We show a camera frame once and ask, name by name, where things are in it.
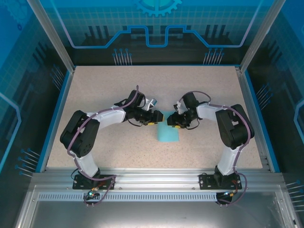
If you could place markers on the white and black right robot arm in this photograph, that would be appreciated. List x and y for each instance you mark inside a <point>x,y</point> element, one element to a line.
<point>234,133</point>

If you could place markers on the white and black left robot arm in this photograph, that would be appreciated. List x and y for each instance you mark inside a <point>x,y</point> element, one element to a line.
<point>111,116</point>

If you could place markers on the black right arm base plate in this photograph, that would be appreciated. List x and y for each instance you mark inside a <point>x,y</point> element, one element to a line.
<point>205,181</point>

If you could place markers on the blue table edge strip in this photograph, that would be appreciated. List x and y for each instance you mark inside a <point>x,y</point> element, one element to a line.
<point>55,118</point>
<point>262,118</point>

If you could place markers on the aluminium table edge rail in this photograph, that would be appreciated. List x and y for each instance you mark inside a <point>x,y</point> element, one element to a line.
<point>154,177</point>

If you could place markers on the aluminium side rail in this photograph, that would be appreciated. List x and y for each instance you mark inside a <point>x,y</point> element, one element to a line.
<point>251,118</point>

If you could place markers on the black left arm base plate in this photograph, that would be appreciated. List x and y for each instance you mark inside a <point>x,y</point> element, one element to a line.
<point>78,184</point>

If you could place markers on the light blue cloth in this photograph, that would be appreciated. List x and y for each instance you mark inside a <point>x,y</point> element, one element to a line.
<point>167,134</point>

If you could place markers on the grey metal tray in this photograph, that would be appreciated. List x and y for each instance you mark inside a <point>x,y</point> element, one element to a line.
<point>154,216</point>

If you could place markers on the aluminium frame post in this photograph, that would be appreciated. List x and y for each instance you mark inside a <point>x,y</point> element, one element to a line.
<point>51,35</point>
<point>259,35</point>

